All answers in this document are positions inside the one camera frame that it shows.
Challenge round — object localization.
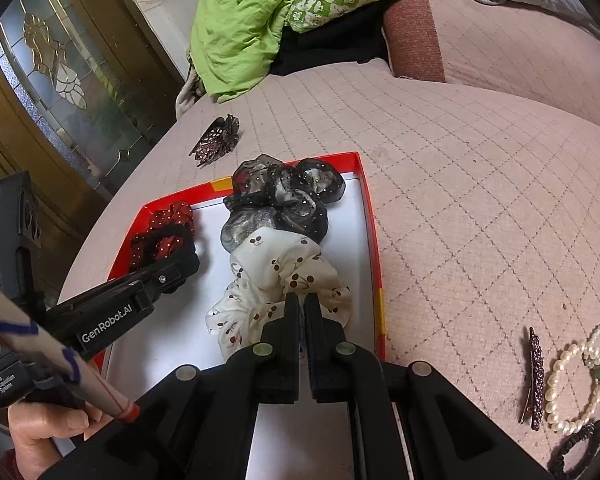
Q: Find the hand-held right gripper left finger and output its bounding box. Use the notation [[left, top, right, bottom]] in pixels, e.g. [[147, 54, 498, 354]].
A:
[[42, 292, 301, 480]]

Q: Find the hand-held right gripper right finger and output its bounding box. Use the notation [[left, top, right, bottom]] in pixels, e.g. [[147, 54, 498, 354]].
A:
[[304, 292, 556, 480]]

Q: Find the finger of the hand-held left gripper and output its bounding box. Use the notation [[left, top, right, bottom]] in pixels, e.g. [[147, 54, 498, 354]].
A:
[[127, 252, 201, 302]]

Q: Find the red shallow box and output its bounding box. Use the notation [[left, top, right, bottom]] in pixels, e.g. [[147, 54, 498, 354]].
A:
[[87, 151, 388, 480]]

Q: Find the red dotted scrunchie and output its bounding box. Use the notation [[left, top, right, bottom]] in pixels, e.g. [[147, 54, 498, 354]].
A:
[[129, 200, 197, 273]]

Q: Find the white cherry print scrunchie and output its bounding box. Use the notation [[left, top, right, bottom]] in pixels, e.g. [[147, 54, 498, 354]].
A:
[[205, 227, 353, 361]]

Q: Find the purple rhinestone hair clip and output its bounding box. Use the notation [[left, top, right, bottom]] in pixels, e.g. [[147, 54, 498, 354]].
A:
[[519, 326, 546, 431]]

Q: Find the white pearl bracelet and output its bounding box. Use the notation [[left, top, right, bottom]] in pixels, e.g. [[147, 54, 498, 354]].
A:
[[545, 342, 600, 435]]

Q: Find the black hair tie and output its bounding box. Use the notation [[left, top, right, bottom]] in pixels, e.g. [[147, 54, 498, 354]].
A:
[[547, 420, 600, 478]]

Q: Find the person's left hand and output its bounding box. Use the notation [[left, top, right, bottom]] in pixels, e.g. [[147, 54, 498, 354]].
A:
[[7, 395, 116, 480]]

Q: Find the black organza scrunchie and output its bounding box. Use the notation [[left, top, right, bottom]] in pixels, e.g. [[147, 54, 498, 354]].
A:
[[220, 154, 348, 252]]

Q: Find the brown hair claw clip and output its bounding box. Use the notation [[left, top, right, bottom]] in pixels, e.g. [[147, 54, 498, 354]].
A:
[[189, 115, 242, 167]]

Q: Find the beige cloth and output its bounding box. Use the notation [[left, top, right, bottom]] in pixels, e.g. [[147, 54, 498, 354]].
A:
[[175, 60, 206, 117]]

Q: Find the pink quilted bed cover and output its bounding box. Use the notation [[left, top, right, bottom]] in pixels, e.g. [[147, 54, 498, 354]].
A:
[[55, 57, 600, 480]]

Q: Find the wooden door with stained glass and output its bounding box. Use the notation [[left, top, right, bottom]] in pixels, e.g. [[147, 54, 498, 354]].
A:
[[0, 0, 181, 306]]

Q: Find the green blanket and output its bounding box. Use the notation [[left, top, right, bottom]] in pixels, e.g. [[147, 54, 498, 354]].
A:
[[190, 0, 361, 103]]

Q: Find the black cloth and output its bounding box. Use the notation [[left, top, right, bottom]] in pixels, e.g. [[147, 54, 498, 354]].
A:
[[270, 30, 391, 78]]

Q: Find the pink pillow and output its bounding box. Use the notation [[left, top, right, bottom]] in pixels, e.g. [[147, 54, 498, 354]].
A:
[[382, 0, 600, 136]]

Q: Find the white taped cable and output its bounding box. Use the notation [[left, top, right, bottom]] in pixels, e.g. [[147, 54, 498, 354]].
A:
[[0, 270, 141, 423]]

